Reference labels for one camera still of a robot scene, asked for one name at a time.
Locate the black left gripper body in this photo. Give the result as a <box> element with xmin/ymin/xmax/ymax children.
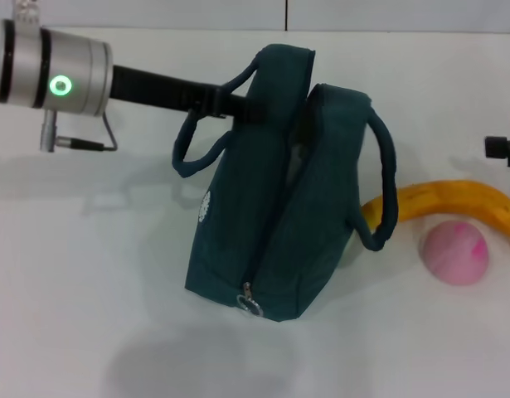
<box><xmin>109</xmin><ymin>64</ymin><xmax>221</xmax><ymax>120</ymax></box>

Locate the yellow banana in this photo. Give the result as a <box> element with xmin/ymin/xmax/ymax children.
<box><xmin>360</xmin><ymin>178</ymin><xmax>510</xmax><ymax>254</ymax></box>

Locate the dark teal lunch bag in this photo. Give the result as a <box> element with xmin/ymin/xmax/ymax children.
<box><xmin>171</xmin><ymin>43</ymin><xmax>401</xmax><ymax>323</ymax></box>

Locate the pink peach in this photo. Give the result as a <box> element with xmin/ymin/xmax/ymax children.
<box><xmin>421</xmin><ymin>221</ymin><xmax>490</xmax><ymax>286</ymax></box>

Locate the left arm connector cable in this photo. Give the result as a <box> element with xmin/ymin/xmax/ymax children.
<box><xmin>38</xmin><ymin>110</ymin><xmax>119</xmax><ymax>154</ymax></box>

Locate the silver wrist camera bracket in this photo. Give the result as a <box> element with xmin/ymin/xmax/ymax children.
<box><xmin>12</xmin><ymin>0</ymin><xmax>42</xmax><ymax>30</ymax></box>

